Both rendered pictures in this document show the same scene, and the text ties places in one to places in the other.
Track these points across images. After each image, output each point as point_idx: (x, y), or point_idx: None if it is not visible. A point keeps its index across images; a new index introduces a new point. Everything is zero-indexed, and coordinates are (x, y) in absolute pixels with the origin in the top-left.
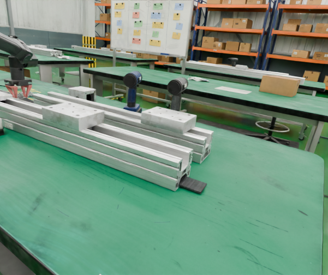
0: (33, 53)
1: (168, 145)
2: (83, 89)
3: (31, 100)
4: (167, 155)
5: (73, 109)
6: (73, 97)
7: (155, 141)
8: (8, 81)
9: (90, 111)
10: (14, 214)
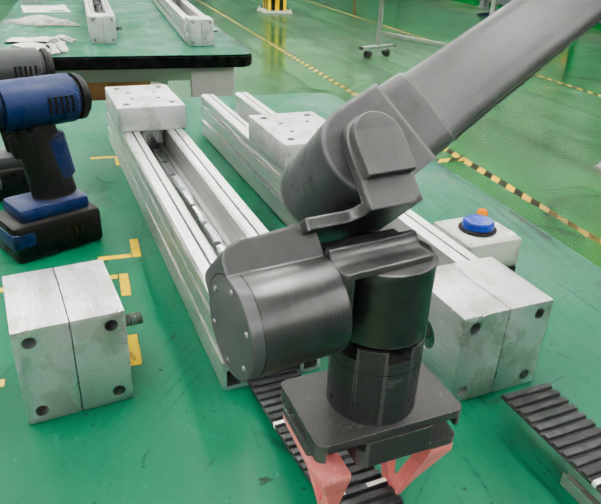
0: (240, 240)
1: (221, 101)
2: (76, 278)
3: (299, 458)
4: (245, 96)
5: (299, 125)
6: (189, 240)
7: (225, 106)
8: (430, 374)
9: (275, 117)
10: None
